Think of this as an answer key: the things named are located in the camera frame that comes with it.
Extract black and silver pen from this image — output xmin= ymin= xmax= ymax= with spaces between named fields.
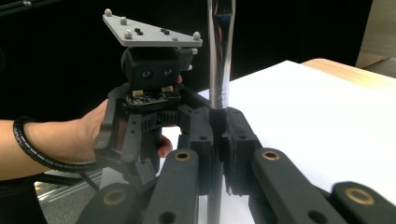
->
xmin=206 ymin=0 xmax=236 ymax=224

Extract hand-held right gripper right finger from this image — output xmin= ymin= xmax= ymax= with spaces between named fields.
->
xmin=221 ymin=106 xmax=263 ymax=196

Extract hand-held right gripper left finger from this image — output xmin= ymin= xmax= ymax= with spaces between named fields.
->
xmin=186 ymin=105 xmax=217 ymax=196

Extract white table sheet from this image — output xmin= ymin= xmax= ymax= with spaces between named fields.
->
xmin=162 ymin=60 xmax=396 ymax=224

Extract wooden table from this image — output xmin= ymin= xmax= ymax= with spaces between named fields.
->
xmin=301 ymin=58 xmax=396 ymax=96

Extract metal floor rail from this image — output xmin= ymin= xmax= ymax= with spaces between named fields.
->
xmin=35 ymin=170 xmax=106 ymax=205

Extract black curtain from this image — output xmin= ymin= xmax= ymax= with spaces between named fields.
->
xmin=0 ymin=0 xmax=374 ymax=123

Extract left hand-held gripper cable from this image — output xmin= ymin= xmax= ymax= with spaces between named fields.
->
xmin=12 ymin=116 xmax=102 ymax=191

